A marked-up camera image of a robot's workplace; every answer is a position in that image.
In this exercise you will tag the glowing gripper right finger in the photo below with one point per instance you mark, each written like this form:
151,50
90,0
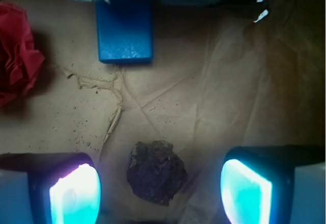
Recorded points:
274,184

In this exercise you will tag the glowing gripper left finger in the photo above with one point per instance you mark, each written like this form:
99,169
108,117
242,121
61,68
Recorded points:
49,188

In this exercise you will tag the brown rough rock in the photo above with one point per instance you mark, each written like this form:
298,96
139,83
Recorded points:
155,172

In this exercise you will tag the brown paper bag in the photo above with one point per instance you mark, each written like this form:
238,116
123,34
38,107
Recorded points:
218,80

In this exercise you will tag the red crumpled paper ball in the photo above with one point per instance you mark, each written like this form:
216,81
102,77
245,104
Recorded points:
20,60

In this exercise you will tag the blue rectangular block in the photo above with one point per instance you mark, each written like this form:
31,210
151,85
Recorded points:
124,31

